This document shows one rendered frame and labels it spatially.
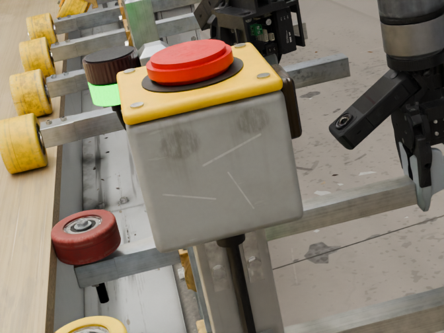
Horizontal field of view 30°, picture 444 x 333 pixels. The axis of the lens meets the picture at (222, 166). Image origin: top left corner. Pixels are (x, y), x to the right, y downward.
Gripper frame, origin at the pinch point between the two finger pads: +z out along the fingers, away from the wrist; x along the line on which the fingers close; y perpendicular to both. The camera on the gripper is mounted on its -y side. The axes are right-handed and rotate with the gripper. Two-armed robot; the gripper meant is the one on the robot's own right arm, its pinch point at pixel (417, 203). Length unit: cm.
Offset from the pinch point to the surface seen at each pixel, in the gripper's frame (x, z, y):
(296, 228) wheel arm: -1.5, -1.6, -16.3
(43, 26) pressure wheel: 96, -14, -49
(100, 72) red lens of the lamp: -6.8, -28.4, -34.3
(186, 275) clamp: -8.6, -3.2, -30.9
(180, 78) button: -57, -41, -29
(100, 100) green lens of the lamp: -6.2, -25.3, -35.2
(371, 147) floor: 204, 83, 51
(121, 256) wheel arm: -1.5, -4.2, -38.0
